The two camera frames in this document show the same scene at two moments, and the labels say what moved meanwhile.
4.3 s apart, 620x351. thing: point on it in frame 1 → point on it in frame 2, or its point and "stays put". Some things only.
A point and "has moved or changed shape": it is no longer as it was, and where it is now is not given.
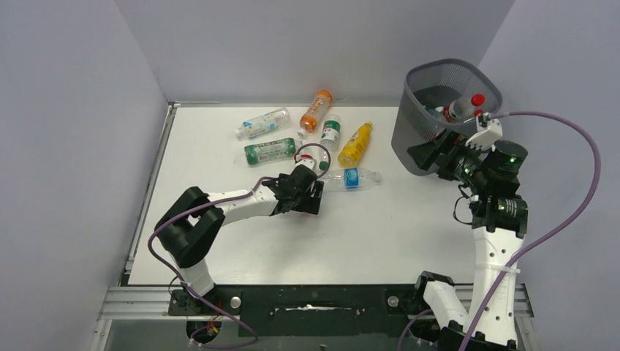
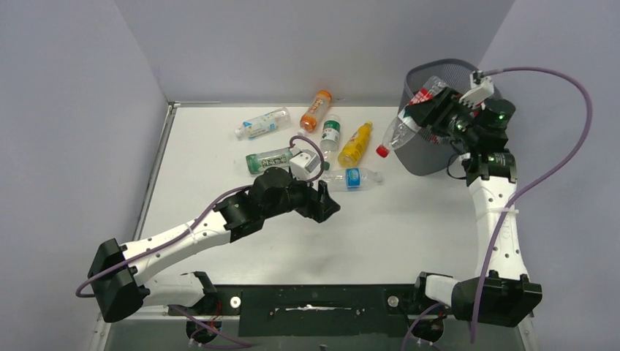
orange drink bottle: (308, 123) stays put
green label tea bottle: (262, 152) has moved or changed shape
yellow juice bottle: (349, 155) stays put
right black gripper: (426, 153) → (434, 111)
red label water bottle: (300, 156) has moved or changed shape
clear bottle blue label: (349, 179) stays put
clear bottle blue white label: (265, 123) stays put
